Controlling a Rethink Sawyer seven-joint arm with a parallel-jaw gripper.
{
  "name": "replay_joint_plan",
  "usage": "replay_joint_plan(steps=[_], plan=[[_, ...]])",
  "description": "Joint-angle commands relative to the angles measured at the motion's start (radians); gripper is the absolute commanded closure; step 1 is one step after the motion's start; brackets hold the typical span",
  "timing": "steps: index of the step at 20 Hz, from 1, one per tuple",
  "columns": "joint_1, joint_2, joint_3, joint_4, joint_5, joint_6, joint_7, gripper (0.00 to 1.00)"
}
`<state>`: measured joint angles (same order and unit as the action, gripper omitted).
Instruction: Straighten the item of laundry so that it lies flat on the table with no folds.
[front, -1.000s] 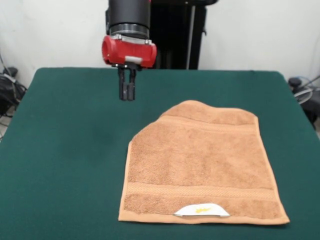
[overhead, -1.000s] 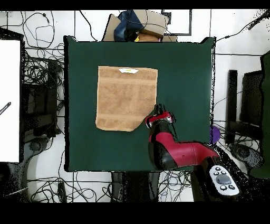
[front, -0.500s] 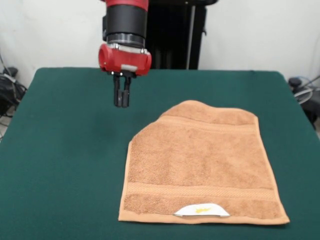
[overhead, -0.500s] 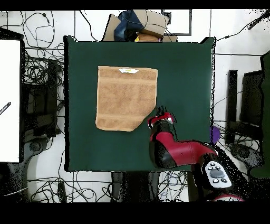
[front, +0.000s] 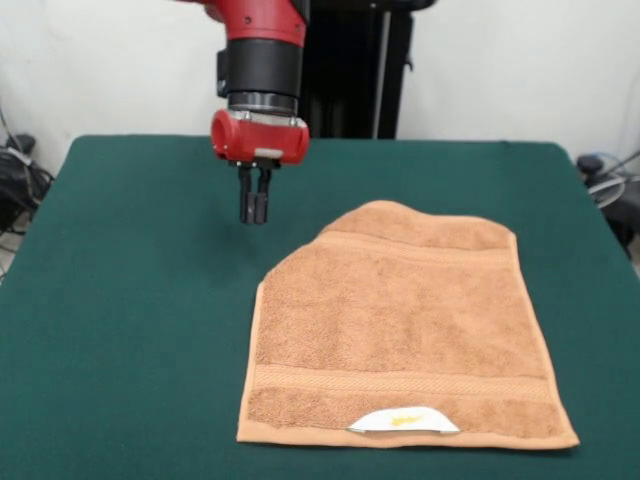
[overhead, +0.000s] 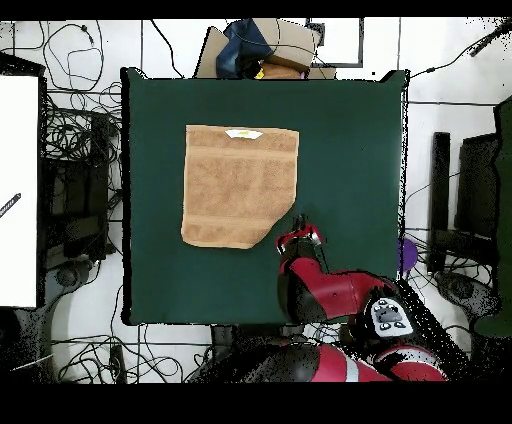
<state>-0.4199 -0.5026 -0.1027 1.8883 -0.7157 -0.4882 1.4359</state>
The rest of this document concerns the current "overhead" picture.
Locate black metal rack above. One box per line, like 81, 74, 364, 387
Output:
39, 111, 111, 261

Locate dark blue garment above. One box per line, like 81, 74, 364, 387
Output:
215, 18, 276, 79

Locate tan terry towel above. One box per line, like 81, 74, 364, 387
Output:
180, 124, 301, 250

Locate black square floor frame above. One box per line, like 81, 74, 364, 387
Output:
305, 17, 365, 68

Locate grey striped rod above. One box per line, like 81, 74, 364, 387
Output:
0, 192, 22, 219

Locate tangled black floor cables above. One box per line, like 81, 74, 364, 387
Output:
51, 323, 213, 383
39, 21, 123, 161
303, 322, 349, 345

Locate black cable with plug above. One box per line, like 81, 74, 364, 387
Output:
409, 17, 512, 79

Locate dark green fabric furniture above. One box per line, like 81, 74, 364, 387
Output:
473, 94, 512, 339

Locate white board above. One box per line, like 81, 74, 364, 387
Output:
0, 74, 40, 309

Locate purple round object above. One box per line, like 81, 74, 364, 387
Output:
396, 237, 420, 273

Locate grey stand base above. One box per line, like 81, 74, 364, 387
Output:
46, 258, 95, 297
434, 270, 500, 318

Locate black power brick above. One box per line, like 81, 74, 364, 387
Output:
108, 343, 128, 383

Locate black panel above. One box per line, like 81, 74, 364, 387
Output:
454, 133, 501, 241

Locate black upright bar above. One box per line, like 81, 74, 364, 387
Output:
426, 131, 452, 276

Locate dark green table cloth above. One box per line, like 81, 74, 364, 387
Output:
120, 66, 410, 327

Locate brown cardboard box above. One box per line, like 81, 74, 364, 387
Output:
193, 17, 338, 80

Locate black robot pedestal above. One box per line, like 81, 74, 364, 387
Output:
210, 324, 306, 361

